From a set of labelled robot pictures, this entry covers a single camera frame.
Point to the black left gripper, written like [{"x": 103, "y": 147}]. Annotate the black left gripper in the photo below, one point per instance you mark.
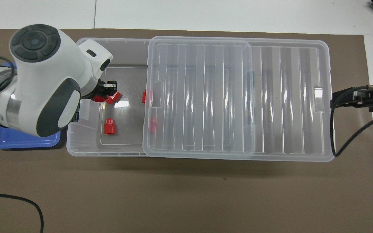
[{"x": 97, "y": 89}]

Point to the brown table mat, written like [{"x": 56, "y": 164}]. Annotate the brown table mat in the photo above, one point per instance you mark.
[{"x": 173, "y": 194}]

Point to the black box latch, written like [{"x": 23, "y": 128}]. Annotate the black box latch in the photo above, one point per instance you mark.
[{"x": 75, "y": 117}]

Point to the clear ribbed box lid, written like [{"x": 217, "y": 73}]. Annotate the clear ribbed box lid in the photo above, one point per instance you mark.
[{"x": 287, "y": 103}]

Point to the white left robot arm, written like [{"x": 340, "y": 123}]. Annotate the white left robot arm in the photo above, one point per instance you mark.
[{"x": 44, "y": 71}]

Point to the blue plastic tray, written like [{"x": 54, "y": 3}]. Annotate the blue plastic tray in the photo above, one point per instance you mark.
[{"x": 11, "y": 141}]

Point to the clear plastic storage box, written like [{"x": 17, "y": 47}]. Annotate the clear plastic storage box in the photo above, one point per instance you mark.
[{"x": 86, "y": 142}]

